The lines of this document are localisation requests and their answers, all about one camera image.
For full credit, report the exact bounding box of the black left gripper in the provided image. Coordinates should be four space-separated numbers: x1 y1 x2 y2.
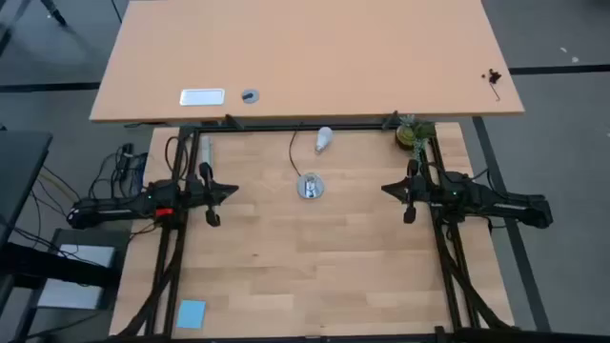
183 161 239 229

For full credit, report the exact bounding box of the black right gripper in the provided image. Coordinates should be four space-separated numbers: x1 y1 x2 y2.
380 159 448 225

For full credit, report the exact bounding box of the chrome lamp socket base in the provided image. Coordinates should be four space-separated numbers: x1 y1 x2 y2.
295 171 326 200

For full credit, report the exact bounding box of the white lightbulb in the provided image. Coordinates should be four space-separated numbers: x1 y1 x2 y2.
314 126 334 154

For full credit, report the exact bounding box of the white power strip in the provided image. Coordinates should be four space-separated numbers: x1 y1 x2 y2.
199 135 214 166

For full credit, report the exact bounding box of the small potted green plant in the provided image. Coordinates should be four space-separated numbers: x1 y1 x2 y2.
394 113 437 161

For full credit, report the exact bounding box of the blue sticky note pad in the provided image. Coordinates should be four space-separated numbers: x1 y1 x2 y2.
175 298 208 330

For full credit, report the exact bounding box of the large peach wooden desk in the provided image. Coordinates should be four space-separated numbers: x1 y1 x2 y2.
89 0 525 124

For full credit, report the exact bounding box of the white storage box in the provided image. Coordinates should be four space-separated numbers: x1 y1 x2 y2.
36 243 117 311

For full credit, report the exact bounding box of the black desk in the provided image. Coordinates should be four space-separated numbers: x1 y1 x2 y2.
0 131 53 249

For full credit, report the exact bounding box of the black stand leg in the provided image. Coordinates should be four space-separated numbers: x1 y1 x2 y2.
40 0 68 28

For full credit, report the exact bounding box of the black lamp cable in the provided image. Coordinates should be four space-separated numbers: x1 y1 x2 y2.
288 122 304 178

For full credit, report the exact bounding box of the tangled black cable bundle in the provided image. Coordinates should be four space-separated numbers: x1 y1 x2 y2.
11 142 149 253

